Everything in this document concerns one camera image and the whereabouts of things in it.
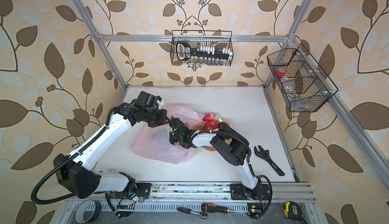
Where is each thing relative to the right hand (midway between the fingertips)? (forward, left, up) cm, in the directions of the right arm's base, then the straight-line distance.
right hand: (152, 141), depth 81 cm
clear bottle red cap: (+26, -71, +23) cm, 79 cm away
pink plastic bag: (-1, -1, +2) cm, 3 cm away
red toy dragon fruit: (+9, -32, -1) cm, 33 cm away
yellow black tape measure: (-32, -66, -8) cm, 74 cm away
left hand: (+6, -10, +12) cm, 17 cm away
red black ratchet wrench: (-33, -26, -8) cm, 43 cm away
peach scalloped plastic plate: (+10, -26, -4) cm, 28 cm away
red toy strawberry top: (+16, -31, -2) cm, 35 cm away
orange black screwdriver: (-30, -31, -8) cm, 44 cm away
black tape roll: (-28, +31, -9) cm, 43 cm away
